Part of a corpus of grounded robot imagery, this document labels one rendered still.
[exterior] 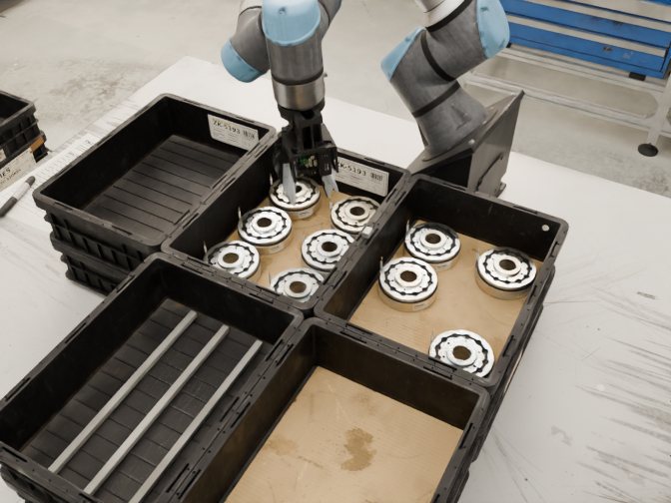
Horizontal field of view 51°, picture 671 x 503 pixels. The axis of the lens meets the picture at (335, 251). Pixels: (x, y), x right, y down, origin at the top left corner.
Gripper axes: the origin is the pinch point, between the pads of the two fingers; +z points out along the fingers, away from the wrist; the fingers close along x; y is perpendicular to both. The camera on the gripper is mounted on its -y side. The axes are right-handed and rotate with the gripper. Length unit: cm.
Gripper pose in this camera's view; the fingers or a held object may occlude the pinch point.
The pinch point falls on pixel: (309, 192)
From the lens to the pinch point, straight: 119.0
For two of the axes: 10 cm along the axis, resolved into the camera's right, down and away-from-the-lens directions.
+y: 3.0, 6.7, -6.8
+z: 0.7, 6.9, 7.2
